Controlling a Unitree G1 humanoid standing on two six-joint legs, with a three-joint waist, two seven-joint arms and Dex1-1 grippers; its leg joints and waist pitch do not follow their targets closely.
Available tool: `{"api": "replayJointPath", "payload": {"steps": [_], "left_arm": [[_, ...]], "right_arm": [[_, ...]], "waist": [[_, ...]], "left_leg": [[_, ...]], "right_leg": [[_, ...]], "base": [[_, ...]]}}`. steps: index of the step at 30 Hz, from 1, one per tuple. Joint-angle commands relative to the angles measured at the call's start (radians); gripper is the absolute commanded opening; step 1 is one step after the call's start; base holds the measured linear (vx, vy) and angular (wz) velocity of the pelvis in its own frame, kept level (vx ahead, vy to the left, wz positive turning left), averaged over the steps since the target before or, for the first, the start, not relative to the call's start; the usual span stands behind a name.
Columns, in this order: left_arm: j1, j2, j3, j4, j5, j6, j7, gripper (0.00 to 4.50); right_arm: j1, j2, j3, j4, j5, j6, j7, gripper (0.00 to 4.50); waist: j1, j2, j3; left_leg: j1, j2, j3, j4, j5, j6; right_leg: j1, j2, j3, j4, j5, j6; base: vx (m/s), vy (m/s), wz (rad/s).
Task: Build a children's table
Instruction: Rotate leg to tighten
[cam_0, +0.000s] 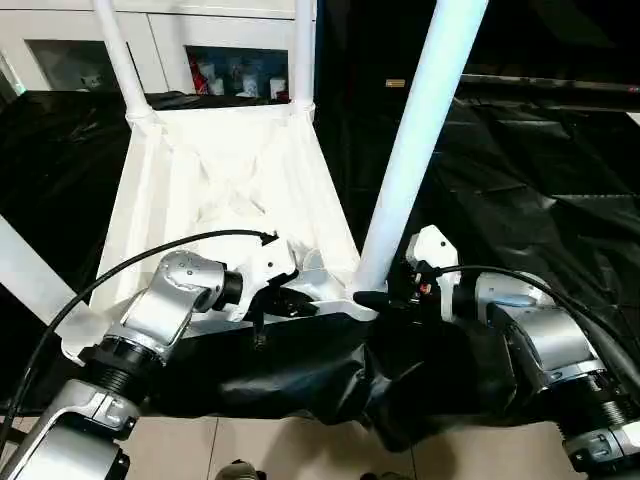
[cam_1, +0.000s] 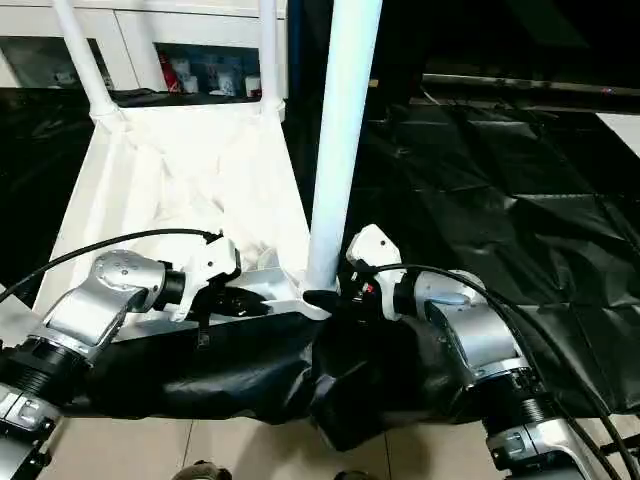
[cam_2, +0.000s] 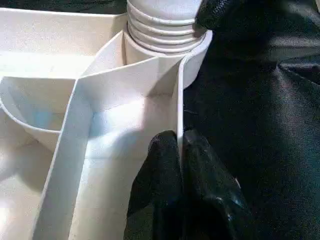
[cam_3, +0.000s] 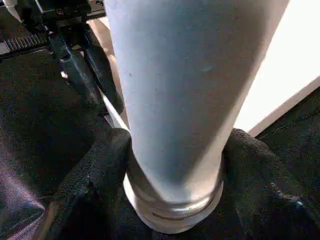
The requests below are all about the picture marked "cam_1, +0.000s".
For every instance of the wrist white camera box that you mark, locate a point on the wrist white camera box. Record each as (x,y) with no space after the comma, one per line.
(210,265)
(375,250)

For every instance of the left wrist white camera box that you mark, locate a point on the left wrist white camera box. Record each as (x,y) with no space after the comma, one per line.
(210,265)

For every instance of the white plastic table top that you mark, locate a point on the white plastic table top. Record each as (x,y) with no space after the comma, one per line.
(190,180)

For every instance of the white glass-door cabinet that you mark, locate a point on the white glass-door cabinet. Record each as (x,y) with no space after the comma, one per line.
(130,35)

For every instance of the black plastic mat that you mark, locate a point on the black plastic mat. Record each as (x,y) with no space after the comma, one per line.
(500,200)

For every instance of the white plastic table leg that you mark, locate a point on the white plastic table leg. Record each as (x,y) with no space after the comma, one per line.
(85,55)
(269,50)
(345,130)

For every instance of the small red bottle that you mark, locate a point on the small red bottle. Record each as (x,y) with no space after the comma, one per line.
(167,75)

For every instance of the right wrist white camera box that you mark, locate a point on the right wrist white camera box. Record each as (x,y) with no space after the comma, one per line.
(375,250)

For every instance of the small white jar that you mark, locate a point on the small white jar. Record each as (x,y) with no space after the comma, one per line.
(252,85)

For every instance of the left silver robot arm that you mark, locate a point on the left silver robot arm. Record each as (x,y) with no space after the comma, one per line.
(90,300)

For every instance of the white board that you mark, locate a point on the white board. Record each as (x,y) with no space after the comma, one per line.
(622,130)

